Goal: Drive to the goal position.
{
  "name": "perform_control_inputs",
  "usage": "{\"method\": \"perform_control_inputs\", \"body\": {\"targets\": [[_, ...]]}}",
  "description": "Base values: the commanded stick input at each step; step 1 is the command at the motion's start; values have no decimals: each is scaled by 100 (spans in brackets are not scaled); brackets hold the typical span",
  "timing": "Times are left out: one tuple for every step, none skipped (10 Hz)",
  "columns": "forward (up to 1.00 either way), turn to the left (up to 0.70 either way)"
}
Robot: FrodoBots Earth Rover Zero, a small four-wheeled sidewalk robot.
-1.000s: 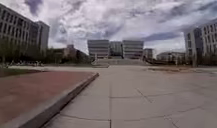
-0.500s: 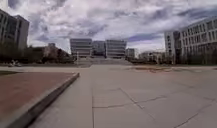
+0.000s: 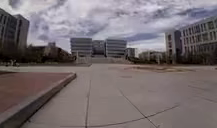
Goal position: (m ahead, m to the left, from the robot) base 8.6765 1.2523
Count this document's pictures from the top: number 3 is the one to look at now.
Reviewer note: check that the red brick paving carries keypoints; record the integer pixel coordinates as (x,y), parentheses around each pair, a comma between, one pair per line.
(19,88)

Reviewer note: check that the tall grey building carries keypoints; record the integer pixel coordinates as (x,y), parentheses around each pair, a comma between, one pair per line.
(9,30)

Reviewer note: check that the small pale building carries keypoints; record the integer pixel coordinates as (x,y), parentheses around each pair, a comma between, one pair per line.
(131,52)

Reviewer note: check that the long pale building with windows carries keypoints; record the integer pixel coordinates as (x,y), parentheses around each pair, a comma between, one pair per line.
(199,36)

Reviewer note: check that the wide building with banded storeys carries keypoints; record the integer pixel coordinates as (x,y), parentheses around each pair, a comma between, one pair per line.
(81,46)

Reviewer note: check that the wide concrete steps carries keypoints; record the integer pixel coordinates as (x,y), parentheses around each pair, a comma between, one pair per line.
(102,60)

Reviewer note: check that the grey concrete plaza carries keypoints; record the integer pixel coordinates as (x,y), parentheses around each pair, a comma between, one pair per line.
(106,86)

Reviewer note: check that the low dark building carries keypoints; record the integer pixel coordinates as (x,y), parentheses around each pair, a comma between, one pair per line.
(52,51)

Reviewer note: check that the row of trees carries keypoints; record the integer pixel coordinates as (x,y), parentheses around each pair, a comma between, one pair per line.
(26,56)
(199,57)

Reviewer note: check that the grey stone kerb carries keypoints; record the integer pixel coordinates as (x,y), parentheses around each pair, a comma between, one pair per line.
(36,101)

